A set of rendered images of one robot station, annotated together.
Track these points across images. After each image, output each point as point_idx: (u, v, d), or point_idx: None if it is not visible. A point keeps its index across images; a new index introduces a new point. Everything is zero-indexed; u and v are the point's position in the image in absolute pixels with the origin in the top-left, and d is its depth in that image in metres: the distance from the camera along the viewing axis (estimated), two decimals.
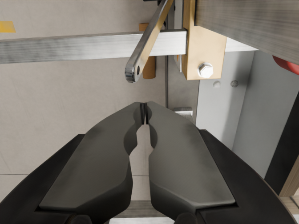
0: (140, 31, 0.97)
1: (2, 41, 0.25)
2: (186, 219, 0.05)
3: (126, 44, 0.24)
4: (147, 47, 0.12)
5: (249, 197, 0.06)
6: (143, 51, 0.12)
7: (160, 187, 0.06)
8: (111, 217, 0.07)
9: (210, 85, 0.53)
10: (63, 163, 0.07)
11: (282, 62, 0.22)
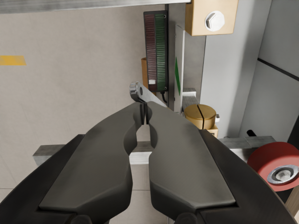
0: (142, 66, 1.04)
1: (42, 153, 0.33)
2: (186, 219, 0.05)
3: (137, 157, 0.32)
4: (150, 96, 0.15)
5: (249, 197, 0.06)
6: (147, 90, 0.14)
7: (160, 187, 0.06)
8: (111, 217, 0.07)
9: None
10: (63, 163, 0.07)
11: None
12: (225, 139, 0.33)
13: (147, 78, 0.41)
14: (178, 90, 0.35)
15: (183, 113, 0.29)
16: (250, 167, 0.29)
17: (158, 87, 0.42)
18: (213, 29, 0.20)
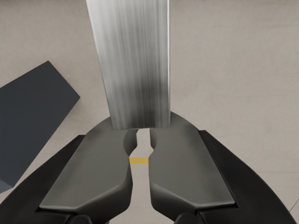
0: None
1: (109, 96, 0.09)
2: (186, 219, 0.05)
3: None
4: None
5: (249, 198, 0.06)
6: None
7: (160, 188, 0.06)
8: (111, 218, 0.07)
9: None
10: (63, 164, 0.07)
11: None
12: None
13: None
14: None
15: None
16: None
17: None
18: None
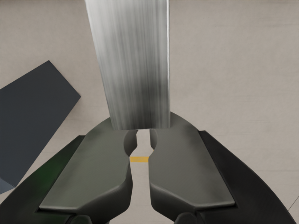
0: None
1: (109, 97, 0.09)
2: (186, 219, 0.05)
3: None
4: None
5: (249, 198, 0.06)
6: None
7: (160, 189, 0.06)
8: (111, 218, 0.07)
9: None
10: (63, 164, 0.07)
11: None
12: None
13: None
14: None
15: None
16: None
17: None
18: None
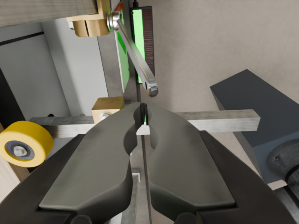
0: None
1: None
2: (186, 219, 0.05)
3: None
4: (139, 73, 0.14)
5: (249, 198, 0.06)
6: (141, 81, 0.13)
7: (160, 188, 0.06)
8: (111, 217, 0.07)
9: None
10: (63, 163, 0.07)
11: None
12: None
13: (152, 24, 0.39)
14: (119, 32, 0.32)
15: (110, 30, 0.25)
16: None
17: (140, 13, 0.37)
18: (105, 115, 0.30)
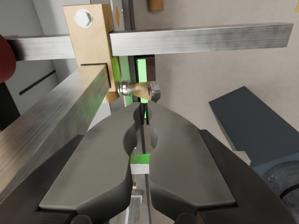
0: (162, 2, 0.90)
1: (271, 47, 0.25)
2: (186, 219, 0.05)
3: (149, 45, 0.25)
4: (143, 93, 0.15)
5: (250, 198, 0.06)
6: (145, 96, 0.14)
7: (160, 187, 0.06)
8: (111, 217, 0.07)
9: None
10: (62, 163, 0.07)
11: None
12: None
13: (155, 70, 0.43)
14: None
15: (119, 94, 0.29)
16: (6, 54, 0.23)
17: (144, 62, 0.42)
18: None
